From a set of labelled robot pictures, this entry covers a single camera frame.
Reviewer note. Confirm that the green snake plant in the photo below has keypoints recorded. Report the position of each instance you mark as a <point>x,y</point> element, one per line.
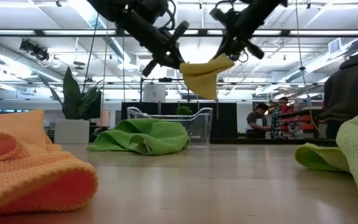
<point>71,96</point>

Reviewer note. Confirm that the green microfiber towel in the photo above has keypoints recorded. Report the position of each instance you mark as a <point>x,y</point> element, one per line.
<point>141,137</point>

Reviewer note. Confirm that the white plant pot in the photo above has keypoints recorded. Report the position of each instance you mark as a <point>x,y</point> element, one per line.
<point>71,132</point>

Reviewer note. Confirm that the orange microfiber towel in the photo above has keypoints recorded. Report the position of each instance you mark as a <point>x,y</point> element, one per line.
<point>26,174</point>

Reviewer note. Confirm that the clear plastic bin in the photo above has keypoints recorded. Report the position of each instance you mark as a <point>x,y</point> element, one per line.
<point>200,124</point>

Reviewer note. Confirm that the white box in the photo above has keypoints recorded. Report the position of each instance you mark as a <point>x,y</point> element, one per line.
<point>154,93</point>

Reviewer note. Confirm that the storage shelf with red bins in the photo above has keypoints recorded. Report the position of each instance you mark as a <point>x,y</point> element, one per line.
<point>303,127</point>

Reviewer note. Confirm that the person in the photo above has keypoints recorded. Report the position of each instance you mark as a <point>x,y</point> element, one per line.
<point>353,87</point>
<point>280,121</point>
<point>255,121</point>

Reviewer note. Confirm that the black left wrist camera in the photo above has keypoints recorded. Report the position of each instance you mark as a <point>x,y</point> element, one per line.
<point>152,6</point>

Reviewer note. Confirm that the yellow microfiber towel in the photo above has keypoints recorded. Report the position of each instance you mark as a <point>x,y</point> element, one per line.
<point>204,81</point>

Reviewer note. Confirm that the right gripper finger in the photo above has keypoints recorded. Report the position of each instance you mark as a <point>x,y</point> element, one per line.
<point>225,49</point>
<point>237,53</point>

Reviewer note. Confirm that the black ceiling-mounted camera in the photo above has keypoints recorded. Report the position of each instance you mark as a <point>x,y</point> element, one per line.
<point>34,49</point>

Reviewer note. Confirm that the small green bush plant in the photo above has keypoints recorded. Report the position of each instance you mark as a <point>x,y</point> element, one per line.
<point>184,110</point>

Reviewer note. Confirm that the overhead light bar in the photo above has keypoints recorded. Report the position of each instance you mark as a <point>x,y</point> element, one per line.
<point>322,32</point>

